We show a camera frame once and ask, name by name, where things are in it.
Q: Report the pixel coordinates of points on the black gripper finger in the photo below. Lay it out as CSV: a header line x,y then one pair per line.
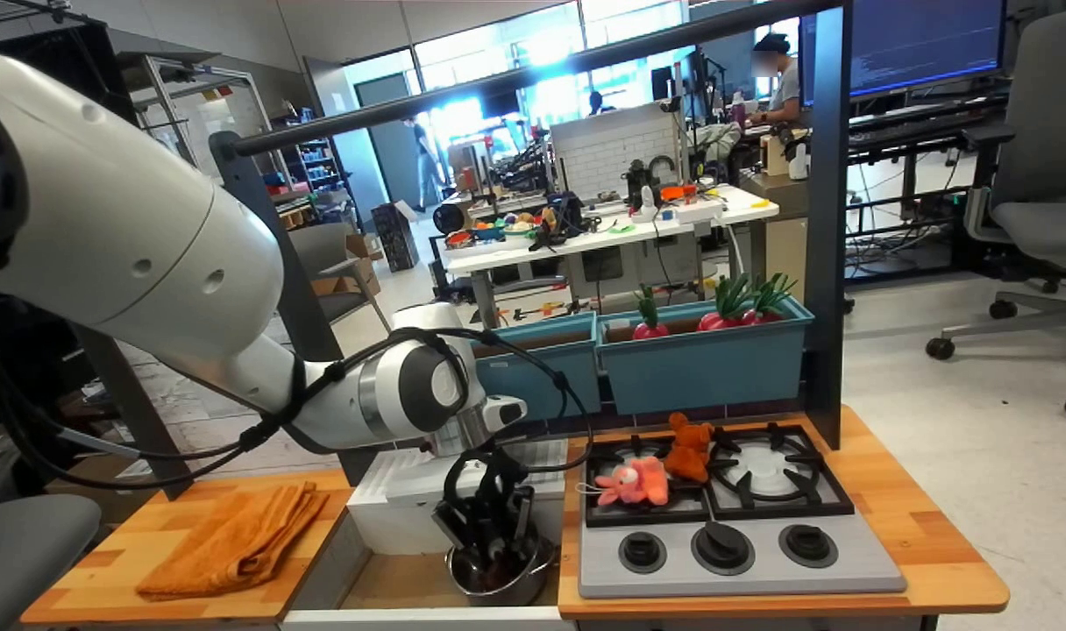
x,y
510,545
468,545

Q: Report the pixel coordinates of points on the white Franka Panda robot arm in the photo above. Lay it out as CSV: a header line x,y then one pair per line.
x,y
124,233

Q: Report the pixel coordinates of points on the seated person in background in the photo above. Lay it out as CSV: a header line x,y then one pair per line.
x,y
779,75

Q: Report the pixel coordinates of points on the grey office chair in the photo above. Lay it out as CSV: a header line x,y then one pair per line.
x,y
1048,154

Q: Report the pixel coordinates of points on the black computer desk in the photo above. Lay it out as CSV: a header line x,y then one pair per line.
x,y
931,127

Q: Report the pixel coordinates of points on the white kitchen sink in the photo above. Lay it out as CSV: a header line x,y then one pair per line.
x,y
404,503

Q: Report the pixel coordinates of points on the teal plastic bin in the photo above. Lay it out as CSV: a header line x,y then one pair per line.
x,y
722,370
556,374

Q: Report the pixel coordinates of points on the black stove knob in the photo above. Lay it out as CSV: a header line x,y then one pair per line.
x,y
808,545
644,553
725,549

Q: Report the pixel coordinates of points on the black metal kitchen frame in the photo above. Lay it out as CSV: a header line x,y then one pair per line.
x,y
827,233

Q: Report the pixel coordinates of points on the computer monitor blue screen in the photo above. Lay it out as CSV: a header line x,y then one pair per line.
x,y
923,47

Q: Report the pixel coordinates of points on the orange plush toy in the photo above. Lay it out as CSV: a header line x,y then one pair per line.
x,y
689,452

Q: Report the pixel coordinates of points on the black trash bin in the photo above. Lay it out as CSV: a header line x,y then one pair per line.
x,y
393,233

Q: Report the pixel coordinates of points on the white work table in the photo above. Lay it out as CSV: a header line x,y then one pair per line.
x,y
695,215

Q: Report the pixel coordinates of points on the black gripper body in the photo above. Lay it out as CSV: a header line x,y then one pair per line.
x,y
484,487

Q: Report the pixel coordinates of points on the orange terry towel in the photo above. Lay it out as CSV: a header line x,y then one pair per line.
x,y
238,545

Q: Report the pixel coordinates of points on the grey padded seat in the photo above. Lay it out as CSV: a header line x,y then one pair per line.
x,y
19,561

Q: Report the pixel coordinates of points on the grey toy gas stove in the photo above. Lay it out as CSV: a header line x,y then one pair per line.
x,y
886,561

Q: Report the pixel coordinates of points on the stainless steel pot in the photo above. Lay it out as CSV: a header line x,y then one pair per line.
x,y
536,572

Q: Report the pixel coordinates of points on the black slanted frame post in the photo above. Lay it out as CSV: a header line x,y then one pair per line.
x,y
149,433

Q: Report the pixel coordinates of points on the red toy vegetable green leaves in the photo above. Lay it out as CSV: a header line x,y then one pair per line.
x,y
772,298
648,317
725,308

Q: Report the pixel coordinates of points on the cardboard box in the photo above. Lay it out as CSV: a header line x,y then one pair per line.
x,y
786,249

